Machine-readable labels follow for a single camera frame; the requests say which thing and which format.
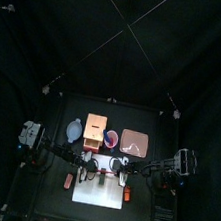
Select white cutting board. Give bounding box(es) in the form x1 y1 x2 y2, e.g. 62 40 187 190
71 150 131 211

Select pink rectangular plate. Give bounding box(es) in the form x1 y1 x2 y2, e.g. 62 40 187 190
118 128 151 160

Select red fronted wooden drawer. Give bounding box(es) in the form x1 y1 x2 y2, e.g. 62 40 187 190
82 138 104 154

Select orange toy carrot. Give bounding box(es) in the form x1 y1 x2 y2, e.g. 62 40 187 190
121 185 134 204

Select light blue bowl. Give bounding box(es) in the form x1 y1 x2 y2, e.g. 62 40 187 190
64 116 86 145

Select blue plastic spoon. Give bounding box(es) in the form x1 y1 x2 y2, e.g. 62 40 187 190
100 129 114 148

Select orange pink toy food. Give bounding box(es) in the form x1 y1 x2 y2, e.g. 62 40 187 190
63 172 74 191

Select light wooden box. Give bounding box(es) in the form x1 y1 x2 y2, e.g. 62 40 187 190
82 112 110 143

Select red plastic cup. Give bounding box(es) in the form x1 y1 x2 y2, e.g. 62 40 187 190
103 128 120 151

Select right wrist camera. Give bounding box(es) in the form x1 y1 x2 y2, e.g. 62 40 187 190
110 158 123 172

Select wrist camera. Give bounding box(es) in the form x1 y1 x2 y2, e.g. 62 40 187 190
85 159 99 175
110 158 123 172

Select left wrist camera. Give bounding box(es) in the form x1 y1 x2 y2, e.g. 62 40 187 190
85 159 99 175

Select white frame clamp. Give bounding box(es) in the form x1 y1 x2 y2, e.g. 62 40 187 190
40 85 52 96
6 3 17 13
172 108 182 120

